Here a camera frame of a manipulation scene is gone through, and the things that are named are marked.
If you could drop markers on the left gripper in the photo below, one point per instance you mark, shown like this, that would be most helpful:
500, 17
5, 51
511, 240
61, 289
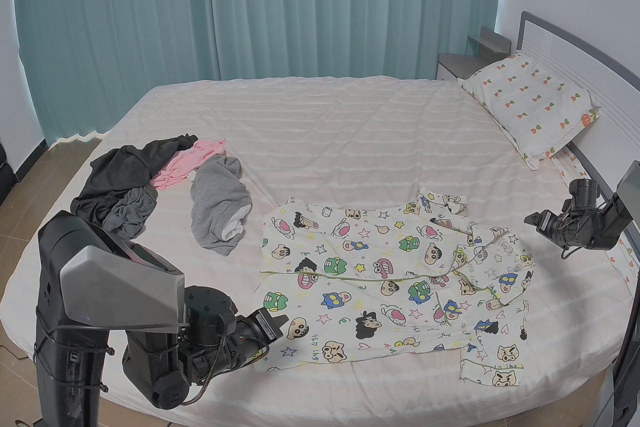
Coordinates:
257, 330

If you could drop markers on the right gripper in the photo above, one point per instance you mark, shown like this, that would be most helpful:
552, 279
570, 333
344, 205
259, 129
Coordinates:
550, 225

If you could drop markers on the white printed pyjama top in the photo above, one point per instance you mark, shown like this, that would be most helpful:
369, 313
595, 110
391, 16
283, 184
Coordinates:
380, 275

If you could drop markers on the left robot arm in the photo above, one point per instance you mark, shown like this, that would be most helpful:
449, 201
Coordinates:
120, 285

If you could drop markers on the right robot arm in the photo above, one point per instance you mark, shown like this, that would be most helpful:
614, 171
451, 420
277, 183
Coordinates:
582, 195

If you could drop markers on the white printed pillow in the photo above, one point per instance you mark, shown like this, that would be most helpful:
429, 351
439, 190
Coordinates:
530, 104

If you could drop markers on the grey sweater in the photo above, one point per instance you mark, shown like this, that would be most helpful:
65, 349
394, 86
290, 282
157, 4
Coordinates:
215, 200

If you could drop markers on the grey white bedside table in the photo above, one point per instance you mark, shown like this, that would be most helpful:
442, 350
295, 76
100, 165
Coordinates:
457, 64

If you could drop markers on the pink garment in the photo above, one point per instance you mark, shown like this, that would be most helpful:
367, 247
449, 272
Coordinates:
185, 162

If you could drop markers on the dark grey garment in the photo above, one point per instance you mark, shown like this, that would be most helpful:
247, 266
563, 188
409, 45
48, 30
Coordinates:
127, 210

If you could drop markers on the bed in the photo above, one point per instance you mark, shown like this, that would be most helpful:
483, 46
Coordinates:
350, 130

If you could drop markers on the black garment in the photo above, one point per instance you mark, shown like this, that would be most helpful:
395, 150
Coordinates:
120, 170

